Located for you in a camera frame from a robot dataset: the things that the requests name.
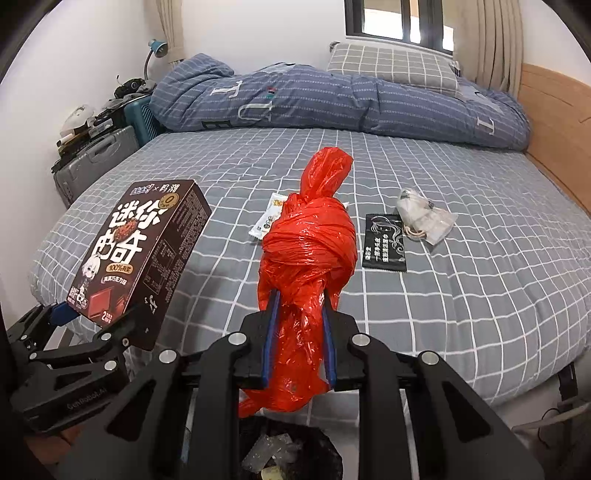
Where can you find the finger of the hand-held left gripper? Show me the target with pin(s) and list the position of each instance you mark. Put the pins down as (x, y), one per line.
(60, 312)
(92, 348)

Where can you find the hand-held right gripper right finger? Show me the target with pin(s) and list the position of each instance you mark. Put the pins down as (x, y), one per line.
(328, 350)

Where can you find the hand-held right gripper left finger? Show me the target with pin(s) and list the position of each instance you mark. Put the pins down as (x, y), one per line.
(270, 341)

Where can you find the brown cookie box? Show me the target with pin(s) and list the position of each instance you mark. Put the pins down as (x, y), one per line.
(138, 249)

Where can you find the black trash bin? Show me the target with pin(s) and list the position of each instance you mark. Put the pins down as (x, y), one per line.
(318, 452)

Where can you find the red plastic bag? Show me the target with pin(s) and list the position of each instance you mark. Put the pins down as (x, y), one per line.
(309, 240)

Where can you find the yellow silver snack wrapper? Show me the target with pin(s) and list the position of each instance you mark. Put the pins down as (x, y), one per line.
(268, 224)

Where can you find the white plastic bag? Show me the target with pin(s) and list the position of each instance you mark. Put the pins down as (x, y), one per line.
(425, 214)

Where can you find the black sachet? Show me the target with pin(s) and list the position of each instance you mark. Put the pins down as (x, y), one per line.
(383, 242)

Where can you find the grey suitcase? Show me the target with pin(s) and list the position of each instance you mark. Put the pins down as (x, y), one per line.
(92, 161)

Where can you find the white plastic appliance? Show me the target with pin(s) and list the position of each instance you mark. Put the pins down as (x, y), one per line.
(76, 117)

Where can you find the pile of dark items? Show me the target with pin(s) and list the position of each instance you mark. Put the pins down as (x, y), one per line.
(106, 120)

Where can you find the teal storage box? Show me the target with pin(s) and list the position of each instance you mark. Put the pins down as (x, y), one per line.
(141, 120)

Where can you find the blue striped quilt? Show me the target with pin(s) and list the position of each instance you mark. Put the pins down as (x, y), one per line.
(323, 101)

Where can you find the blue desk lamp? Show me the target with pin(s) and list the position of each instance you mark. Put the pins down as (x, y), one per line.
(157, 48)

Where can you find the grey checked pillow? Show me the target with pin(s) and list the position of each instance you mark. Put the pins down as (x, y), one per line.
(388, 67)

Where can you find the beige curtain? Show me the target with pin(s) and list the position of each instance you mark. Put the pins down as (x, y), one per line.
(489, 41)
(171, 27)

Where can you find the wooden bed headboard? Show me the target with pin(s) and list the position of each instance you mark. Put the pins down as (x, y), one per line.
(558, 124)

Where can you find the dark framed window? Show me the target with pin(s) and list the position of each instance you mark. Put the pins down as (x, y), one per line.
(397, 23)

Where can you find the black bed bracket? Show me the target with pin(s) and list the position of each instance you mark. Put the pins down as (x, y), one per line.
(567, 383)

